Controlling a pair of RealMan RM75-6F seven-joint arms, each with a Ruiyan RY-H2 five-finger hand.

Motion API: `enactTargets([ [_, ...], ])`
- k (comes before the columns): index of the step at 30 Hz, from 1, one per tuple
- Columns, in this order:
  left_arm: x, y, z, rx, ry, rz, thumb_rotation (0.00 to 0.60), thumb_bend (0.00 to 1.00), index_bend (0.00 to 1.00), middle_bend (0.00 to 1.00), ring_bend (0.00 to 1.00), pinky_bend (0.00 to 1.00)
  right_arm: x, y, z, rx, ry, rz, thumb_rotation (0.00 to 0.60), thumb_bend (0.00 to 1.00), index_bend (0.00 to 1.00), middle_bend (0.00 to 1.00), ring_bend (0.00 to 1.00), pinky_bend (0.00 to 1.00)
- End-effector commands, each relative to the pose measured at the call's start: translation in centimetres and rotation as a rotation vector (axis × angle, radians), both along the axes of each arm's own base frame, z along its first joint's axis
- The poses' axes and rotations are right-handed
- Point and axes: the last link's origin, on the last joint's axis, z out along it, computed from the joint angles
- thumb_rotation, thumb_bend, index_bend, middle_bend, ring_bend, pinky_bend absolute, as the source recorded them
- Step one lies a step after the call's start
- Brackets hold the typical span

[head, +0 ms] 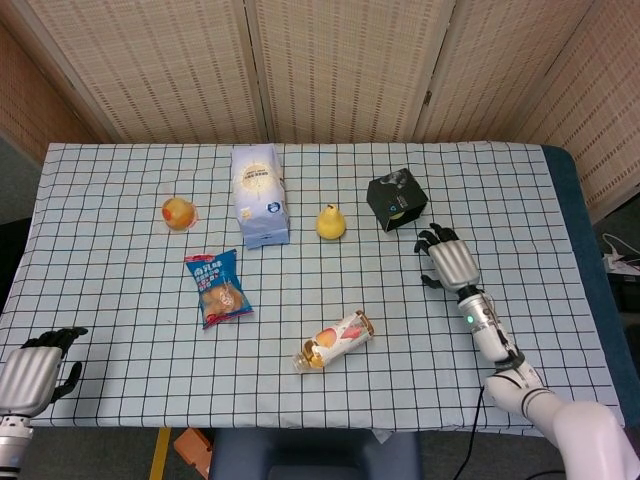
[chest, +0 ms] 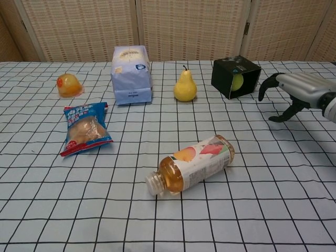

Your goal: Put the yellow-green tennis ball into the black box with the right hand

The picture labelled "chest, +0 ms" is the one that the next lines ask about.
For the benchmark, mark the peach juice plastic bottle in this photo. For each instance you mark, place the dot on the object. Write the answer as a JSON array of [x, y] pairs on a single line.
[[194, 162]]

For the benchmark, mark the beige woven folding screen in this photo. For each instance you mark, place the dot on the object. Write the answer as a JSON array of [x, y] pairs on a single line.
[[183, 26]]

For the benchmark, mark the yellow pear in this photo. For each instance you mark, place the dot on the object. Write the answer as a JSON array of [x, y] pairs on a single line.
[[185, 88]]

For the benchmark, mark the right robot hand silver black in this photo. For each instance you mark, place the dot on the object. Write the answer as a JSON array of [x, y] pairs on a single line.
[[302, 88]]

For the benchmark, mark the orange fruit jelly cup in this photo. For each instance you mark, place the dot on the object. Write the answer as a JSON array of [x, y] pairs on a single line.
[[68, 86]]

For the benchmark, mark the checked pale blue tablecloth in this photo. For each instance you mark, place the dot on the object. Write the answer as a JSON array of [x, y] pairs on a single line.
[[131, 210]]

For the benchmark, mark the black cardboard box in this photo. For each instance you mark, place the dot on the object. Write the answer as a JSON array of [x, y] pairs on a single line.
[[223, 76]]

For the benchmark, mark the pale blue paper bag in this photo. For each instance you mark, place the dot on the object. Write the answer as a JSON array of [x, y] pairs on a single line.
[[131, 78]]

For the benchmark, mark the blue bread snack packet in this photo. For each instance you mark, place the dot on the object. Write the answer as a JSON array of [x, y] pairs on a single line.
[[85, 128]]

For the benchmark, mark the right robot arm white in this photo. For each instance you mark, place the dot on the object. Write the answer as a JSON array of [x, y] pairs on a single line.
[[329, 105]]

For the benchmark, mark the metal screen hinge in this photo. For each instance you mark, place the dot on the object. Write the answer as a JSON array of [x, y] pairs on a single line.
[[246, 27]]

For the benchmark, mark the yellow tennis ball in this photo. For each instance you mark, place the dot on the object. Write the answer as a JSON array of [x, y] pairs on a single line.
[[237, 82]]

